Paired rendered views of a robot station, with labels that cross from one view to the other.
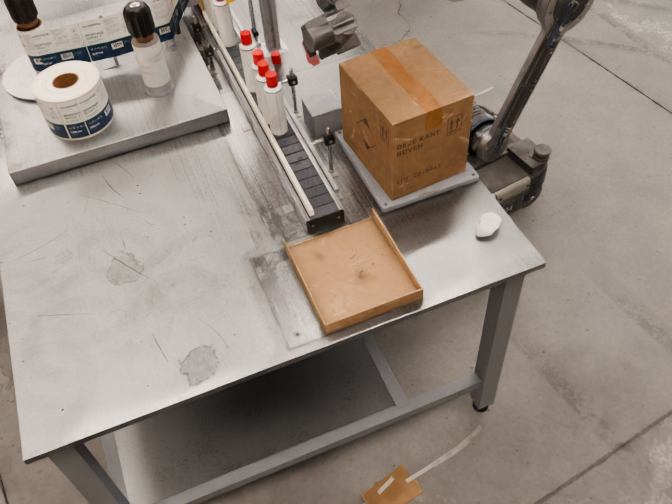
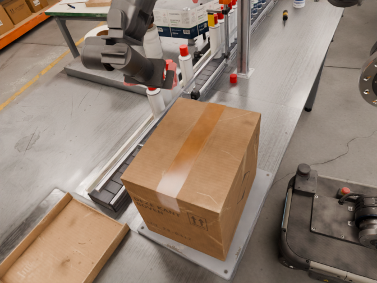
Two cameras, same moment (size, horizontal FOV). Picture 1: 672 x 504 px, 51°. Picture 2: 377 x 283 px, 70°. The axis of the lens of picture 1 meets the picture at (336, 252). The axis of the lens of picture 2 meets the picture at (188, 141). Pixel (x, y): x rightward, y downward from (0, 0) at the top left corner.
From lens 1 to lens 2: 1.53 m
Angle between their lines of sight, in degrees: 37
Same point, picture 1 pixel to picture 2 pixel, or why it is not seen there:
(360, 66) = (185, 109)
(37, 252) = (27, 108)
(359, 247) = (92, 241)
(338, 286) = (47, 255)
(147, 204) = (78, 117)
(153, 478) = not seen: hidden behind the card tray
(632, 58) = not seen: outside the picture
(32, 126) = not seen: hidden behind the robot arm
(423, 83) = (198, 160)
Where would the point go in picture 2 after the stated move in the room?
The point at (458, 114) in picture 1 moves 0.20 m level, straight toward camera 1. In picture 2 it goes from (200, 217) to (110, 268)
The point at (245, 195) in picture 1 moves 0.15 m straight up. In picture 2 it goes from (109, 147) to (94, 121)
